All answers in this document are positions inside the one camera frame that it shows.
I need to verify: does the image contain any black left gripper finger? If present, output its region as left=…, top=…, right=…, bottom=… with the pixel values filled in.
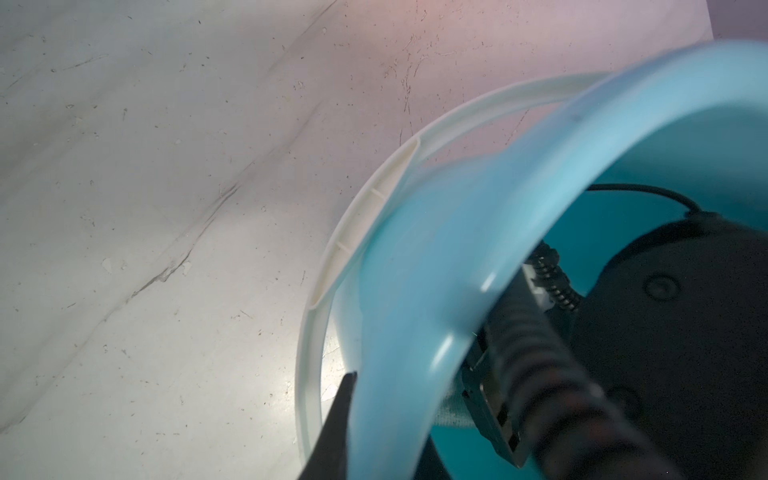
left=298, top=372, right=357, bottom=480

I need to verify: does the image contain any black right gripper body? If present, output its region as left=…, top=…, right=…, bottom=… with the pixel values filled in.
left=461, top=212, right=767, bottom=479

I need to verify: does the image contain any teal bucket being wiped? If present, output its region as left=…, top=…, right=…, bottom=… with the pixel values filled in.
left=295, top=40, right=767, bottom=479

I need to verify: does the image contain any mint green microfibre cloth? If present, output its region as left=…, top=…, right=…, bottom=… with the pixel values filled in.
left=434, top=386, right=475, bottom=429

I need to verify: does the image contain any black corrugated right cable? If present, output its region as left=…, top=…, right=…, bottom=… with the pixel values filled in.
left=485, top=281, right=685, bottom=480

